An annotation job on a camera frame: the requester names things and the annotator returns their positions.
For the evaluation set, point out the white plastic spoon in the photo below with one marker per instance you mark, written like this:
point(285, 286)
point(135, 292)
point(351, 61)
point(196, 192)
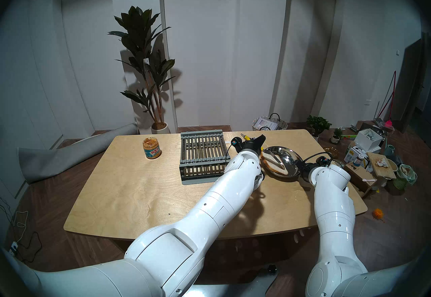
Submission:
point(368, 180)

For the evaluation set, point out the crumpled white tissue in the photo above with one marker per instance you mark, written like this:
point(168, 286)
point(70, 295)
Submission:
point(381, 162)

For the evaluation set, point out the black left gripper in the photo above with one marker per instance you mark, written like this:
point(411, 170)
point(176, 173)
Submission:
point(251, 147)

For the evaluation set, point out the grey metal dish rack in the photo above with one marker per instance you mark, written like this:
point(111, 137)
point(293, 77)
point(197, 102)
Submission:
point(202, 164)

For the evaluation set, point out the open peanut butter jar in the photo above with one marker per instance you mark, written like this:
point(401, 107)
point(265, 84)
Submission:
point(151, 150)

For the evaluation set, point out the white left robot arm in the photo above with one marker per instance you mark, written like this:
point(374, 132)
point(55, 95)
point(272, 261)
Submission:
point(208, 205)

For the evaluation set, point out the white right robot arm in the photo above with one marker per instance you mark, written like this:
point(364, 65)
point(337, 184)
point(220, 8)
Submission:
point(333, 205)

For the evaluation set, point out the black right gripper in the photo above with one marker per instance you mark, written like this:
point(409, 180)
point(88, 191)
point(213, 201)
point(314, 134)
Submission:
point(306, 170)

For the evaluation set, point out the rolled grey mat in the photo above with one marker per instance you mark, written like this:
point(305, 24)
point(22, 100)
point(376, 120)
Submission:
point(50, 161)

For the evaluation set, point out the white bread slice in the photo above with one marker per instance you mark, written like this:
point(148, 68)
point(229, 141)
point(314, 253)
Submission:
point(269, 164)

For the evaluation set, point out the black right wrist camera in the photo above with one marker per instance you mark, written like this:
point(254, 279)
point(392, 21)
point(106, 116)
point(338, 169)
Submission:
point(324, 161)

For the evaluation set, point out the white power strip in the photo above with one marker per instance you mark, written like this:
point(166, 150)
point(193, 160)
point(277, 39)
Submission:
point(13, 248)

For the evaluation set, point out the bushy small potted plant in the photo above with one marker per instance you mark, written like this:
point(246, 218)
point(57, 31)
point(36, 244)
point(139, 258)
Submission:
point(318, 123)

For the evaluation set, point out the tall potted leafy plant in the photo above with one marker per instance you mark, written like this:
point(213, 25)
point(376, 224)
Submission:
point(138, 27)

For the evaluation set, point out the wooden board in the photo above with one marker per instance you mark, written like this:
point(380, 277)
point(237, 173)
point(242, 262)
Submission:
point(373, 171)

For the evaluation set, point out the brown cardboard box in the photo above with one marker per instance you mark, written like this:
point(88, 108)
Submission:
point(358, 177)

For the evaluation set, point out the open white box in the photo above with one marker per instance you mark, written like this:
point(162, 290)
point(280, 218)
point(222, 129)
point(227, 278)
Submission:
point(363, 140)

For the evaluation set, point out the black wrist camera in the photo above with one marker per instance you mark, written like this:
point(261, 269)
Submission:
point(324, 161)
point(236, 144)

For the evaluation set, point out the dark door panel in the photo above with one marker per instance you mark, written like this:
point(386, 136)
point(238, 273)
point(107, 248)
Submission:
point(412, 81)

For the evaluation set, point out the stainless steel bowl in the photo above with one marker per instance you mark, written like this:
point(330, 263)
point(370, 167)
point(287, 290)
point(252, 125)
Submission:
point(289, 156)

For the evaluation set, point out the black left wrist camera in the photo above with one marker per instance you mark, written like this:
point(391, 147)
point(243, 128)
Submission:
point(236, 144)

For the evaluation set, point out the pale green jug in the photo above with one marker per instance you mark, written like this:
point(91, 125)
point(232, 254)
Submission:
point(390, 150)

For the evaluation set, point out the amber glass bowl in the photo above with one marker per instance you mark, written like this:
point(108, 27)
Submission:
point(331, 151)

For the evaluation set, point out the tiny potted plant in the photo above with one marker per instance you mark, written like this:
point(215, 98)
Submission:
point(337, 132)

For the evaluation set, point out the orange ball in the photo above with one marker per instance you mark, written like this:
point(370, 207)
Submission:
point(377, 213)

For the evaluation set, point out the printed white carton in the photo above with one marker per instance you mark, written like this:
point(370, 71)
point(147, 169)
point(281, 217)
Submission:
point(350, 155)

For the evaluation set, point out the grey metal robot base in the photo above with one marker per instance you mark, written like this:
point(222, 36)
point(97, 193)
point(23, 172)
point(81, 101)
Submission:
point(235, 286)

